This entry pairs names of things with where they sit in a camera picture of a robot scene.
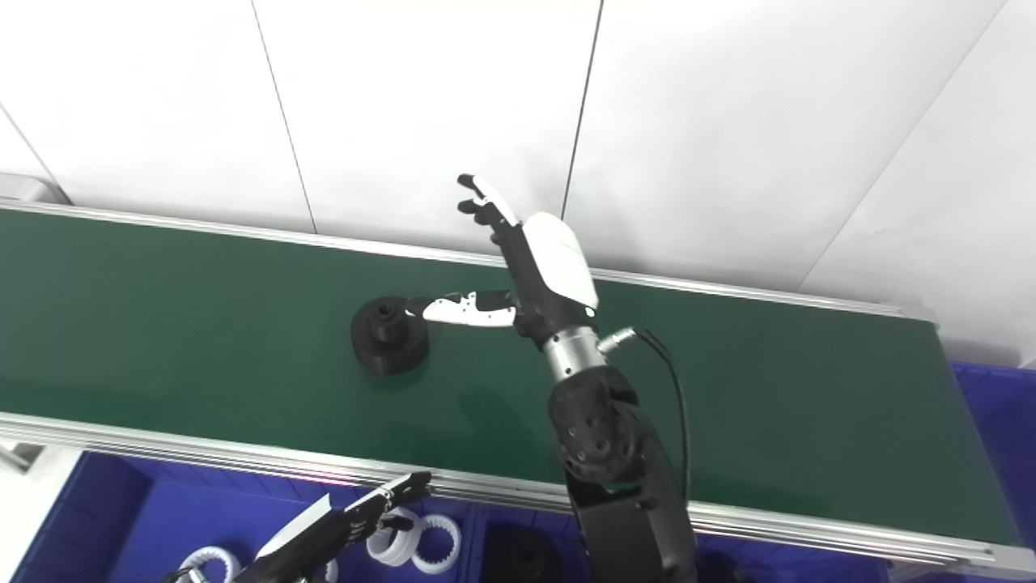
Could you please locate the grey conveyor support bracket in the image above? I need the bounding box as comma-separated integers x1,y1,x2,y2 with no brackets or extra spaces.
0,441,43,476

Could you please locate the empty blue bin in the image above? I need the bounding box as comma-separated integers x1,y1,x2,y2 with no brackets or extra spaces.
951,360,1036,519

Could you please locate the blue bin with black parts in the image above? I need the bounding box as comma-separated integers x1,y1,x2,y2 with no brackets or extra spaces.
469,502,915,583

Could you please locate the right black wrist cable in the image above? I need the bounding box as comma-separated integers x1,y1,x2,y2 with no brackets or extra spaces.
597,326,690,503

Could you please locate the black flanged cylinder part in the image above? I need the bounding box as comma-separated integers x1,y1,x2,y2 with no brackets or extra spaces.
350,296,431,376
484,526,563,583
698,551,754,583

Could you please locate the green conveyor belt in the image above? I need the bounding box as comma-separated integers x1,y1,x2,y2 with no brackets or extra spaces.
0,209,1022,547
0,172,1036,580

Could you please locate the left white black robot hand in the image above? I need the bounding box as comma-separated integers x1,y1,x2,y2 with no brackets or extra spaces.
235,472,434,583

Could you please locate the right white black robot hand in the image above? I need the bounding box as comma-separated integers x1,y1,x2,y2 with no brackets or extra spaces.
405,173,601,346

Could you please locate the white toothed ring part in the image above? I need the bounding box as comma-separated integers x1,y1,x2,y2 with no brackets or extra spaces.
366,508,426,566
413,514,462,575
176,547,241,583

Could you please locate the blue bin with white rings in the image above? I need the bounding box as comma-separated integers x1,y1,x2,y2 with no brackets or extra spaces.
8,451,486,583

